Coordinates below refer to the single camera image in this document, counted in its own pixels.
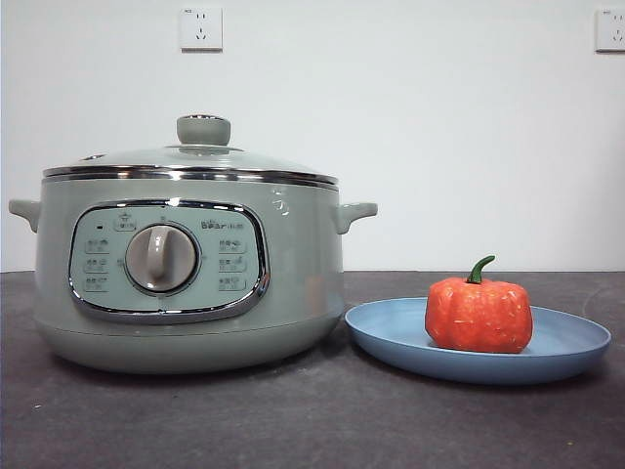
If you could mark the pale green electric steamer pot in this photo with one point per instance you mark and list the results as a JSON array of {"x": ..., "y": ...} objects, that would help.
[{"x": 293, "y": 254}]

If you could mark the orange pumpkin with green stem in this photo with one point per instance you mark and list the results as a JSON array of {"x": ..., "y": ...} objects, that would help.
[{"x": 478, "y": 317}]

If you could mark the blue plate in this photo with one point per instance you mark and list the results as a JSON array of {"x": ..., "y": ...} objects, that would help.
[{"x": 390, "y": 332}]

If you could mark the white wall socket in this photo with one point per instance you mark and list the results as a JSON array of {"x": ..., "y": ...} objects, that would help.
[
  {"x": 201, "y": 29},
  {"x": 610, "y": 29}
]

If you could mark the glass lid with green knob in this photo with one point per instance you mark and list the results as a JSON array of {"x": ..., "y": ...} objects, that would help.
[{"x": 203, "y": 129}]

